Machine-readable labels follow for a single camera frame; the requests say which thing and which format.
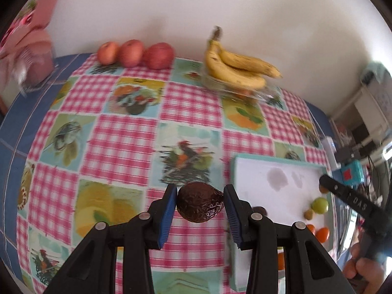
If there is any orange small tomato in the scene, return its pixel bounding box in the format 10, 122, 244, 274
315, 227, 331, 242

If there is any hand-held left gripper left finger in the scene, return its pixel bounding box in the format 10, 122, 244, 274
43, 184, 178, 294

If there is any yellow banana bunch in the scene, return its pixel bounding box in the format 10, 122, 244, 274
205, 26, 282, 91

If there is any red apple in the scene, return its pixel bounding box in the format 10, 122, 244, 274
97, 41, 121, 65
142, 42, 175, 70
119, 39, 145, 68

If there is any pink checkered fruit-print tablecloth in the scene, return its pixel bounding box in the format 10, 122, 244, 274
17, 53, 334, 294

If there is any person's right hand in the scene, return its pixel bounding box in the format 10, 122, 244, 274
342, 242, 387, 294

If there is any clear glass bowl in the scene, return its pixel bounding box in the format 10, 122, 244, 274
200, 70, 284, 105

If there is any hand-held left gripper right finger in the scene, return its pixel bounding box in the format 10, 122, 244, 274
223, 184, 356, 294

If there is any dark brown wrinkled avocado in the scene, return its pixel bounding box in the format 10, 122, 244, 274
177, 182, 225, 222

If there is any teal box with red label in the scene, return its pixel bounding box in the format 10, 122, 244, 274
340, 160, 366, 187

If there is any checkered fruit tablecloth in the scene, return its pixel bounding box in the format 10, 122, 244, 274
0, 53, 336, 288

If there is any white shelf unit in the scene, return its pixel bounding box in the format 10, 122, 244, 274
331, 61, 392, 160

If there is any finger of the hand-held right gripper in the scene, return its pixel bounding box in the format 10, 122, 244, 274
319, 174, 372, 214

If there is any white tray with teal rim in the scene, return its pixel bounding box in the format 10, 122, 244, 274
230, 155, 337, 291

